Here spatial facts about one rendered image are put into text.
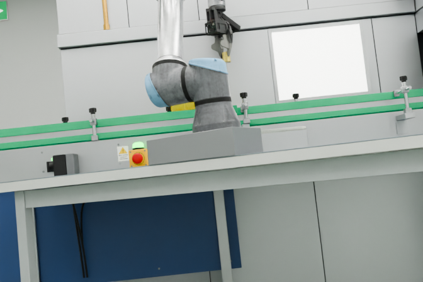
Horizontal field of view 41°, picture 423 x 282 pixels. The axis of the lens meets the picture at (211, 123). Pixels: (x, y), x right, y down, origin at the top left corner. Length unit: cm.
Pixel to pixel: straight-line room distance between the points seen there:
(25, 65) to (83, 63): 324
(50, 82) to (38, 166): 348
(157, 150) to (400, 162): 70
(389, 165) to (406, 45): 123
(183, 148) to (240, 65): 94
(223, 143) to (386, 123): 98
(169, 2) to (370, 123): 100
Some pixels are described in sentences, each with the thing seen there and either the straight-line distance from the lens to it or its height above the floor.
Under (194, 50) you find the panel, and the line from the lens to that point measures 257.
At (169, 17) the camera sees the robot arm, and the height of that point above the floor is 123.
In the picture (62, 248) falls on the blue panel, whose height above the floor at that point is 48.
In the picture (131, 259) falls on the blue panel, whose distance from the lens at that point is 230.
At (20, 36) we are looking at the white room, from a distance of 594.
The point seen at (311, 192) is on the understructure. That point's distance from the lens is 258.
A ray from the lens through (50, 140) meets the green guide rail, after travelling 234.
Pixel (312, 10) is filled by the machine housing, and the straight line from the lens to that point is 266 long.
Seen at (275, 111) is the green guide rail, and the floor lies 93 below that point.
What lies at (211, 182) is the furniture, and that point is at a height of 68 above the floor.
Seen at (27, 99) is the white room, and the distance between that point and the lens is 580.
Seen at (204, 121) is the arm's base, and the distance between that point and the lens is 171.
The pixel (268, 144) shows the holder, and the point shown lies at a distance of 207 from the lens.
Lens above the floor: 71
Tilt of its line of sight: 5 degrees up
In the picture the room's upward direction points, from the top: 6 degrees counter-clockwise
